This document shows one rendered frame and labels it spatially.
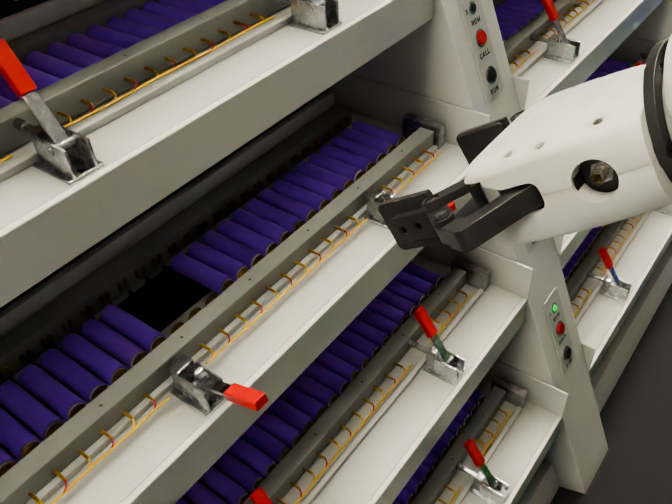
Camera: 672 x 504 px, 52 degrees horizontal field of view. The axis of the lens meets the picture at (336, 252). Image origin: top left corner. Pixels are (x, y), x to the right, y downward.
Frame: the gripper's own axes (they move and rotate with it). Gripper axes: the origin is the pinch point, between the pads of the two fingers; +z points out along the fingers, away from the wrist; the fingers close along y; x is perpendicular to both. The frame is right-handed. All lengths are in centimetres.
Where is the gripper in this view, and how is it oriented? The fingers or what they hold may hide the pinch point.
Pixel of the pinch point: (442, 185)
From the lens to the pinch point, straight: 44.0
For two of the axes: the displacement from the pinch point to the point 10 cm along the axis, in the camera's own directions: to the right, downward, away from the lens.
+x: -4.9, -8.3, -2.7
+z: -6.3, 1.3, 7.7
